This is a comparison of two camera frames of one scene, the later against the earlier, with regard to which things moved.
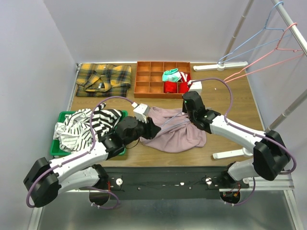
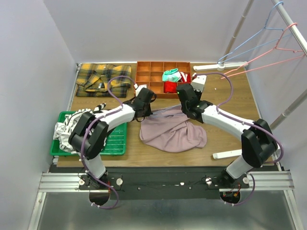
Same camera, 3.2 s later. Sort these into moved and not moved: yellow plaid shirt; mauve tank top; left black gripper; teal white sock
Moved: left black gripper
Not moved: mauve tank top; teal white sock; yellow plaid shirt
